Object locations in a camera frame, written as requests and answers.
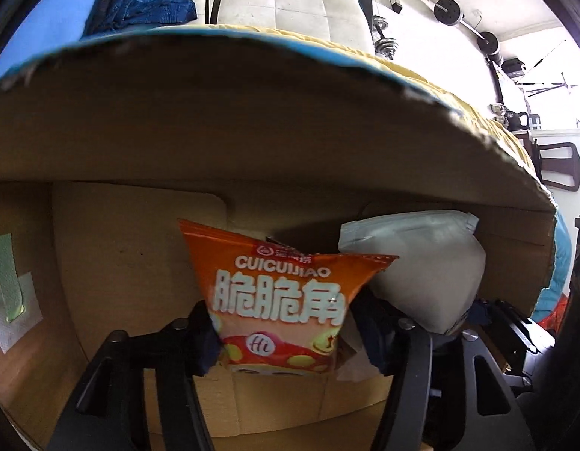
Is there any small dumbbell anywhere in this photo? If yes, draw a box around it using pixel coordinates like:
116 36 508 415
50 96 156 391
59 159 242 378
373 15 398 60

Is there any blue folded mat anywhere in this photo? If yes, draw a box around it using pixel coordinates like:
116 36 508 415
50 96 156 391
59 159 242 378
0 0 95 78

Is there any blue denim cloth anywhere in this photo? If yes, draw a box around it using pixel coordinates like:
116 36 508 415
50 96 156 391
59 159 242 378
82 0 197 38

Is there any open cardboard box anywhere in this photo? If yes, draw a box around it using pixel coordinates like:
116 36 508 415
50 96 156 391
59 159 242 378
0 27 556 449

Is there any white air pillow pack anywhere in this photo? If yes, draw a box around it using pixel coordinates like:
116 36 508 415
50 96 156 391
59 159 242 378
338 210 486 334

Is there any orange snack bag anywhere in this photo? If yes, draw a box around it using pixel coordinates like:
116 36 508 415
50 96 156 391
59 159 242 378
178 220 395 375

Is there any teal bean bag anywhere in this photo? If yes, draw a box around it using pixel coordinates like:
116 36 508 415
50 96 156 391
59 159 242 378
532 211 572 324

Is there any floor barbell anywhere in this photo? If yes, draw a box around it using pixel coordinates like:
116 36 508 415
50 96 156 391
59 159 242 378
433 0 504 66

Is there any yellow tablecloth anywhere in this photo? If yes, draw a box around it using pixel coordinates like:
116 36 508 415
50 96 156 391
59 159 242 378
213 24 536 176

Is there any dark wooden chair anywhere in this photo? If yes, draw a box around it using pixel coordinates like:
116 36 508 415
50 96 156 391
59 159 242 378
532 141 580 192

